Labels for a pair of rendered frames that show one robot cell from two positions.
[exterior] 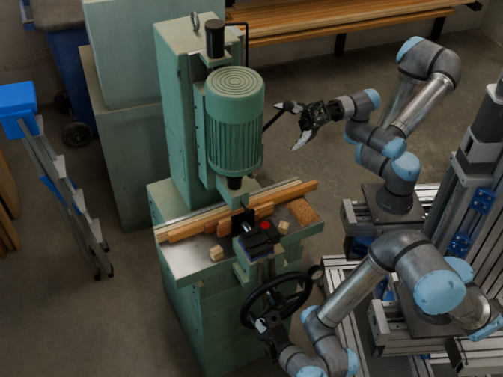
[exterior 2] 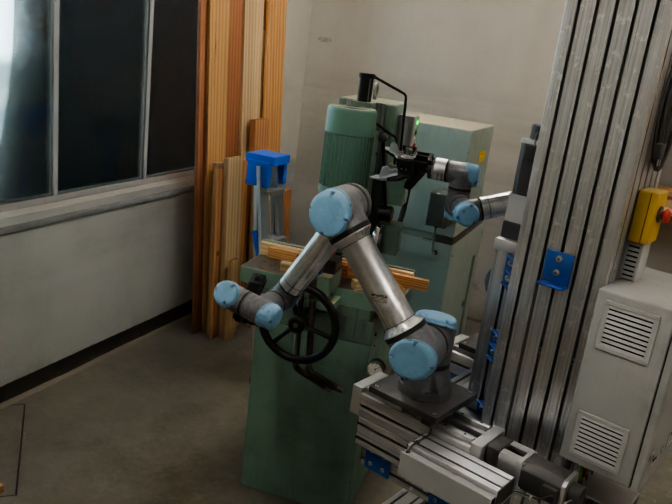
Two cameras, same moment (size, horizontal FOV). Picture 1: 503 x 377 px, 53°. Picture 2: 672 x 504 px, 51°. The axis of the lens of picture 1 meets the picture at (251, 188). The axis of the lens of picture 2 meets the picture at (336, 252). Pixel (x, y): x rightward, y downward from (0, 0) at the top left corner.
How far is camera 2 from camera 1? 1.89 m
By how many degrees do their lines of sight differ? 47
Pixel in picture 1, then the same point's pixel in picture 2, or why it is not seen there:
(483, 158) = (517, 217)
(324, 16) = not seen: outside the picture
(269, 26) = not seen: hidden behind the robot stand
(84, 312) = (217, 392)
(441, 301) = (322, 212)
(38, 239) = (245, 343)
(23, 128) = (257, 175)
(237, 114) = (335, 123)
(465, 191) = (497, 258)
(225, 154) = (324, 167)
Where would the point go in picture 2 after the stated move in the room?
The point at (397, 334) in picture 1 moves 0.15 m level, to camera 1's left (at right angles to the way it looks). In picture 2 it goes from (369, 397) to (333, 375)
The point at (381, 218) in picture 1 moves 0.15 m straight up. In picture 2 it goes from (471, 344) to (479, 301)
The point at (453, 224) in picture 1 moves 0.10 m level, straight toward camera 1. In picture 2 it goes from (489, 311) to (456, 310)
